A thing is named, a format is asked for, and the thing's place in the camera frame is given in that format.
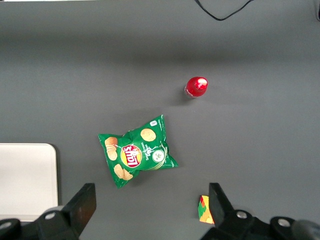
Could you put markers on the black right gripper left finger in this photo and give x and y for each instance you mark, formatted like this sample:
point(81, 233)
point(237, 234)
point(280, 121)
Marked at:
point(80, 210)

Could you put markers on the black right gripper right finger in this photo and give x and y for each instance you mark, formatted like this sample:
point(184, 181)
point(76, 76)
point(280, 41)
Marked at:
point(220, 207)

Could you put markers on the beige plastic tray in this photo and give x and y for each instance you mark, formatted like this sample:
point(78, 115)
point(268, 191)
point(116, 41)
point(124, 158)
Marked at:
point(27, 180)

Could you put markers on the multicoloured puzzle cube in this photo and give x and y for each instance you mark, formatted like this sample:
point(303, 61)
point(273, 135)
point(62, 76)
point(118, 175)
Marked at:
point(205, 211)

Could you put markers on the green chips bag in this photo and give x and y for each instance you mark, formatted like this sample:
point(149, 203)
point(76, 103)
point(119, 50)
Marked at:
point(137, 152)

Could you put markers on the red soda bottle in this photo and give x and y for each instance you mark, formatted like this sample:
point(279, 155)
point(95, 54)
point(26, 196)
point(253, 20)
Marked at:
point(197, 87)

